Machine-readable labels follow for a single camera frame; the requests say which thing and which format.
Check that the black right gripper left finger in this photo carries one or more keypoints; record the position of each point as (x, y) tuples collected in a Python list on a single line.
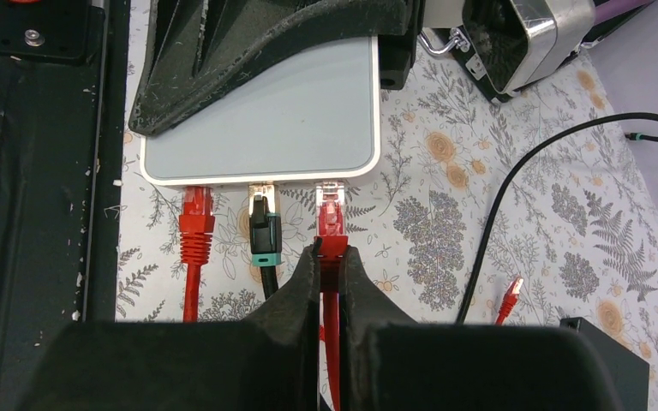
[(265, 361)]

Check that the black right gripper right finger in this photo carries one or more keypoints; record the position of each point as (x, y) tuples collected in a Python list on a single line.
[(392, 362)]

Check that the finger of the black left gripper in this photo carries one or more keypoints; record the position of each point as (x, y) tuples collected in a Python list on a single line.
[(397, 55), (199, 51)]

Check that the white router box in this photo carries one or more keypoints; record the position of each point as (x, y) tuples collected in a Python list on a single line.
[(312, 117)]

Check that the black network switch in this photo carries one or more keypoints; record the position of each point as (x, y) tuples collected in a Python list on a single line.
[(629, 372)]

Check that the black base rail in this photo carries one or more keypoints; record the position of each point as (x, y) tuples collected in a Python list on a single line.
[(60, 151)]

